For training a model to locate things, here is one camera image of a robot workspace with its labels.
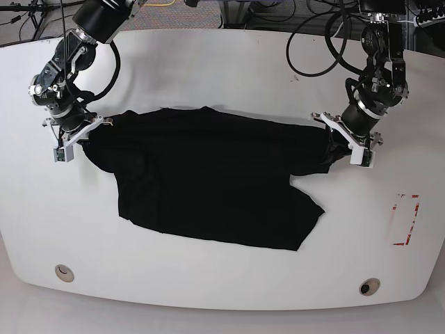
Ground aluminium frame post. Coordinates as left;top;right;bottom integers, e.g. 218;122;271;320
218;1;252;29

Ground white power strip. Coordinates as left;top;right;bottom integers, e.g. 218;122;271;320
414;8;444;28

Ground left table cable grommet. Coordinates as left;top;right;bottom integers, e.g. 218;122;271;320
55;264;74;283

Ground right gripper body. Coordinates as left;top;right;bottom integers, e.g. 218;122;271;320
42;104;113;148

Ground black T-shirt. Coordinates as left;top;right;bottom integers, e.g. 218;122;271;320
82;107;350;251

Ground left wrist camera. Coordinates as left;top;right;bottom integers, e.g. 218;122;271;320
350;146;375;168

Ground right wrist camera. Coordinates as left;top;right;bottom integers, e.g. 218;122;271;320
53;146;74;162

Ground right table cable grommet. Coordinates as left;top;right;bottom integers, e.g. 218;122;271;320
359;278;380;296

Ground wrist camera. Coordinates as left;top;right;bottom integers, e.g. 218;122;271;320
350;146;375;168
53;146;74;162

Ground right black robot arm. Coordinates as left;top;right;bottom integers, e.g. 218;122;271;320
29;1;146;148

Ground black tripod stand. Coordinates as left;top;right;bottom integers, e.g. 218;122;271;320
1;1;84;42

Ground red tape rectangle marking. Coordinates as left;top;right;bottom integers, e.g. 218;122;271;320
389;194;420;246

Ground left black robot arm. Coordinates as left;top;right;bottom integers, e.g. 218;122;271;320
308;1;409;153

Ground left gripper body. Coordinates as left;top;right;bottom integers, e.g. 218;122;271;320
327;100;383;149

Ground table cable grommet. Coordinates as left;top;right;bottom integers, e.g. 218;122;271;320
359;278;380;296
55;264;74;283

